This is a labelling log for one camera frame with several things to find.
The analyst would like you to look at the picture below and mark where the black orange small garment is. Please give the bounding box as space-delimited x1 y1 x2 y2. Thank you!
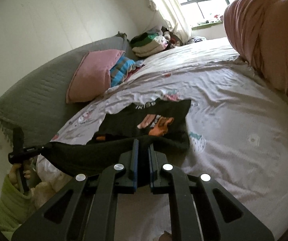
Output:
42 99 191 176

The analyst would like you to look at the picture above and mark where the green sleeve left forearm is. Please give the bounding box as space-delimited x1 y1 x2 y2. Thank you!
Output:
0 174 35 240

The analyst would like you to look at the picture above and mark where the stack of folded clothes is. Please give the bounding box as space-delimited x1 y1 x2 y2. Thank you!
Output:
129 26 183 58

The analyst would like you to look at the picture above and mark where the person left hand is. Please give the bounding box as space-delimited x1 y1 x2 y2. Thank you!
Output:
8 164 31 190

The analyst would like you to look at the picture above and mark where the grey quilted headboard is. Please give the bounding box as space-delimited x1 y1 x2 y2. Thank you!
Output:
0 32 137 147

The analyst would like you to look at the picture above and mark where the strawberry print bed sheet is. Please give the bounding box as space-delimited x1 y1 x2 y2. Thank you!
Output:
36 36 288 241

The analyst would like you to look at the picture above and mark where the blue striped pillow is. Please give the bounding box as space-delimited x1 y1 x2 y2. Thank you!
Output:
110 56 144 87

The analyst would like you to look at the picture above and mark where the pink quilted pillow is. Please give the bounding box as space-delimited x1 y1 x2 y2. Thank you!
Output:
66 49 125 104

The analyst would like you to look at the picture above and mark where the cream curtain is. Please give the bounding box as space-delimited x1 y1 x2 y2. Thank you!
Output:
146 0 192 44

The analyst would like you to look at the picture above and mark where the pink rolled blanket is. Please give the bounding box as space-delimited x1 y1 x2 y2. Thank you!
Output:
223 0 288 97

